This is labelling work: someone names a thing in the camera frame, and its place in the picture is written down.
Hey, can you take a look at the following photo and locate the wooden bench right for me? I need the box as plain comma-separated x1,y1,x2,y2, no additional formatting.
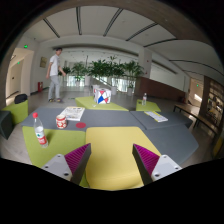
173,104,218,135

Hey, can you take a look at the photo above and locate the colourful geometric cube stool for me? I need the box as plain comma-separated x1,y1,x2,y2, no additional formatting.
94,88,111,104

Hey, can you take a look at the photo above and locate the open magazine on table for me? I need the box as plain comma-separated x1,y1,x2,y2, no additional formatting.
61,106,85,121

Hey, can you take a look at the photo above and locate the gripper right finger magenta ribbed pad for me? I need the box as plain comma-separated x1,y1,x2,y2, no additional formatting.
132,144,181,185

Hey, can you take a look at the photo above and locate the distant clear water bottle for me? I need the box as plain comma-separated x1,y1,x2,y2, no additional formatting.
142,93,147,106

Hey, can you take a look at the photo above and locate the round red coaster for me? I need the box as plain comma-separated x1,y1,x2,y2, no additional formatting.
76,122,86,128

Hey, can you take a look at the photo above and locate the wooden bookshelf right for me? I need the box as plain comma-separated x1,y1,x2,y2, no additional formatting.
199,77,224,134

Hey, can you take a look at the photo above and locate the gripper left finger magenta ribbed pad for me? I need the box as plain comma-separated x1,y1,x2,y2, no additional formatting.
42,143,91,185

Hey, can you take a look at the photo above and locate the red fire extinguisher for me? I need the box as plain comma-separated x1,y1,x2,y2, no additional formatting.
38,82,43,92

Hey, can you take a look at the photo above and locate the black backpack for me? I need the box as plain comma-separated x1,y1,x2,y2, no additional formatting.
14,94,28,104

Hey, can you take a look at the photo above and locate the clear water bottle red cap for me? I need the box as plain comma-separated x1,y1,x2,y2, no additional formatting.
33,112,48,148

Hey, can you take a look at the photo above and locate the potted green plants row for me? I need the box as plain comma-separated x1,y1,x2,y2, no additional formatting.
59,56,144,89

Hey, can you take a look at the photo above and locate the red and white mug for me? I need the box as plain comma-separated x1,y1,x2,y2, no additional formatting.
56,115,67,129

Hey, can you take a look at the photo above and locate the person in white shirt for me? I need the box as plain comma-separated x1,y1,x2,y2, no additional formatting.
46,48,66,102

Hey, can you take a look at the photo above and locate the green upholstered seat left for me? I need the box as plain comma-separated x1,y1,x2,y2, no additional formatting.
3,101,28,125

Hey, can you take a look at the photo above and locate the yellow-white book on table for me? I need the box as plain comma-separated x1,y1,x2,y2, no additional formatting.
145,111,167,122

